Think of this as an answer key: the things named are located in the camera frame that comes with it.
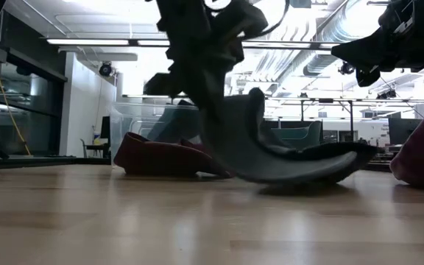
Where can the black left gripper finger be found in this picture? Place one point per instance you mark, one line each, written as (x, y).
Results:
(208, 90)
(162, 85)

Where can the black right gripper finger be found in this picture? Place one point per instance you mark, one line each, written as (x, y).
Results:
(366, 76)
(366, 51)

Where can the black ceiling spotlight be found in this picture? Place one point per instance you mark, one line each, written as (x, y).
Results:
(345, 68)
(105, 69)

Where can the clear plastic bin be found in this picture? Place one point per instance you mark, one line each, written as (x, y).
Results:
(131, 117)

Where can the black computer monitor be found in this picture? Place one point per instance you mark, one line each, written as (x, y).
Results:
(403, 130)
(105, 127)

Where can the white and yellow bottle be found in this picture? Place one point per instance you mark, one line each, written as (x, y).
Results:
(96, 138)

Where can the long linear ceiling light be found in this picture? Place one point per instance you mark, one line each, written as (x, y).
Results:
(87, 42)

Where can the teal plastic bin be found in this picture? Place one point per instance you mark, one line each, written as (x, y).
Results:
(296, 136)

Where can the dark chair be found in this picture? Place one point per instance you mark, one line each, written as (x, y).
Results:
(94, 147)

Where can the silver spiral air duct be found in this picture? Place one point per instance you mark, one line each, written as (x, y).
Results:
(329, 33)

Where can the distant black workbench frame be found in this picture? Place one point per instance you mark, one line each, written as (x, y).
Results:
(307, 100)

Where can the black aluminium table frame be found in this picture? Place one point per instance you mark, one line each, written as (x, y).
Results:
(31, 162)

